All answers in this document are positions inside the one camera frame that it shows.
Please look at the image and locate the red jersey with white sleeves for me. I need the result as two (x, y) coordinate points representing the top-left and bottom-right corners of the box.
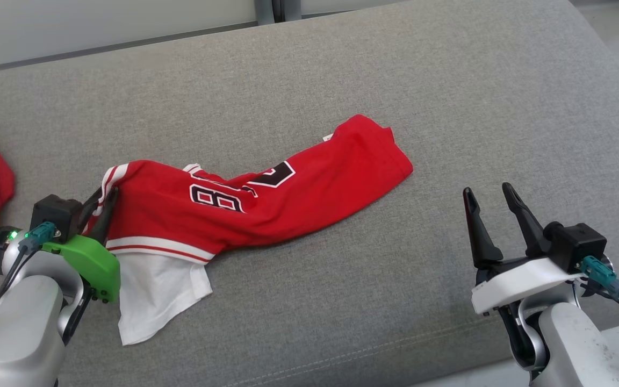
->
(88, 114), (414, 346)

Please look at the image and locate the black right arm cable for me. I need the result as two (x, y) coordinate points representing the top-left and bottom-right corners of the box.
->
(578, 255), (619, 378)

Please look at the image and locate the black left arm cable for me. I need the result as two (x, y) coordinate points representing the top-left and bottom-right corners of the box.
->
(0, 221), (56, 313)

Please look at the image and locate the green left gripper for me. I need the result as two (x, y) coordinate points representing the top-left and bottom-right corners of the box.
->
(41, 186), (122, 304)

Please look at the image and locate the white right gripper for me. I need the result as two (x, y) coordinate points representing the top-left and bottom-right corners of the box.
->
(462, 182), (585, 316)

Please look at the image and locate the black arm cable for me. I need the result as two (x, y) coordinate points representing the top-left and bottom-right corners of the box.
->
(0, 221), (56, 313)
(578, 255), (619, 378)

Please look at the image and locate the grey fabric sofa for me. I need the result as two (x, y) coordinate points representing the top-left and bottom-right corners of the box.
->
(0, 0), (619, 387)

